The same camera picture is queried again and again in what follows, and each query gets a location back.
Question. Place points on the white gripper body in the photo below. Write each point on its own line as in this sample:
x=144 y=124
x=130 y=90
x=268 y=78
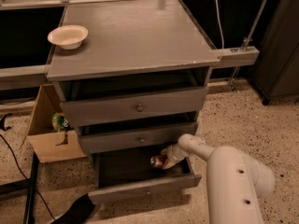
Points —
x=177 y=153

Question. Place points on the red coke can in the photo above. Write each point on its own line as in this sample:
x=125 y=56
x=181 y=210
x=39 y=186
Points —
x=159 y=161

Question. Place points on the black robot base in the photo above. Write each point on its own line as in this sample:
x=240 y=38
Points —
x=78 y=212

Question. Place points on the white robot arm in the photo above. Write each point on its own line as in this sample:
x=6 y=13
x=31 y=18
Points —
x=234 y=180

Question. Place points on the grey bottom drawer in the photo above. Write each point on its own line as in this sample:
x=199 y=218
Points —
x=127 y=174

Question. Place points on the grey drawer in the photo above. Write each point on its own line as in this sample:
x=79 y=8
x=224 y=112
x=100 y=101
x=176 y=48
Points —
x=120 y=108
x=104 y=142
x=127 y=174

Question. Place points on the grey top drawer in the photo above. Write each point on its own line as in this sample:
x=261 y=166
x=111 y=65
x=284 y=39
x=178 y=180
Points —
x=120 y=108

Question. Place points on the grey middle drawer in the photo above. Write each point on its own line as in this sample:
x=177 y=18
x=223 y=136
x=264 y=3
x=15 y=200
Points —
x=104 y=142

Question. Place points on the grey three-drawer cabinet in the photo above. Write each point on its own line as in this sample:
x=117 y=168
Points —
x=133 y=48

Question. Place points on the green chip bag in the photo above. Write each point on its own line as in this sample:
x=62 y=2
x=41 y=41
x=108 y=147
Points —
x=59 y=122

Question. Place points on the cardboard box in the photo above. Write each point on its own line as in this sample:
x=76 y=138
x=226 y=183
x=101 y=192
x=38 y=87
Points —
x=48 y=144

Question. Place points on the dark grey side cabinet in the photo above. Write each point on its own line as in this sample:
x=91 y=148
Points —
x=276 y=72

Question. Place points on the black metal floor bar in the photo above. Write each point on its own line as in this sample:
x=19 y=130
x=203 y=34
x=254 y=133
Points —
x=29 y=185

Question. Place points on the white bowl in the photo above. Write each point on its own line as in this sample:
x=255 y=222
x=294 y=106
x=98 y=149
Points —
x=68 y=36

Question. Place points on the grey metal rail frame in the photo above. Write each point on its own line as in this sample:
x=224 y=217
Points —
x=236 y=57

